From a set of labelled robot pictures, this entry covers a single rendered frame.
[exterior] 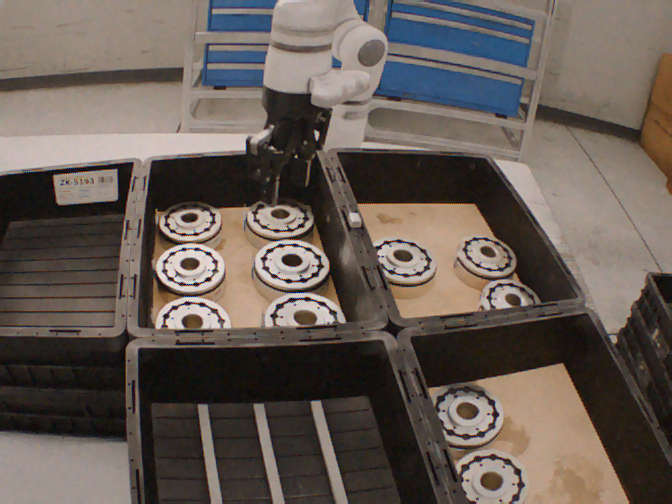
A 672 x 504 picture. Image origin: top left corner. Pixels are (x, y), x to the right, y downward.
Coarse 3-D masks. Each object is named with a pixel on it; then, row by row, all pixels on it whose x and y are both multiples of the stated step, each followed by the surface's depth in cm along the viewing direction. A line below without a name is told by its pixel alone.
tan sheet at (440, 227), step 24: (384, 216) 104; (408, 216) 104; (432, 216) 105; (456, 216) 106; (480, 216) 108; (432, 240) 100; (456, 240) 101; (432, 288) 91; (456, 288) 91; (408, 312) 86; (432, 312) 87; (456, 312) 87
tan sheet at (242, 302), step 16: (224, 208) 101; (240, 208) 101; (224, 224) 97; (240, 224) 98; (224, 240) 94; (240, 240) 94; (320, 240) 97; (160, 256) 89; (224, 256) 91; (240, 256) 91; (240, 272) 89; (240, 288) 86; (160, 304) 81; (224, 304) 83; (240, 304) 84; (256, 304) 84; (336, 304) 86; (240, 320) 81; (256, 320) 82
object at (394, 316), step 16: (336, 160) 96; (336, 176) 93; (352, 192) 90; (512, 192) 96; (352, 208) 86; (528, 208) 93; (368, 240) 81; (544, 240) 86; (368, 256) 78; (560, 256) 84; (384, 288) 74; (576, 288) 78; (384, 304) 72; (544, 304) 75; (560, 304) 75; (576, 304) 75; (400, 320) 70; (416, 320) 70; (432, 320) 71; (448, 320) 71; (464, 320) 71
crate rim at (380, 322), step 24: (144, 168) 90; (144, 192) 84; (336, 192) 89; (144, 216) 80; (360, 264) 77; (384, 312) 71; (144, 336) 63; (168, 336) 63; (192, 336) 64; (216, 336) 65; (240, 336) 65; (264, 336) 66
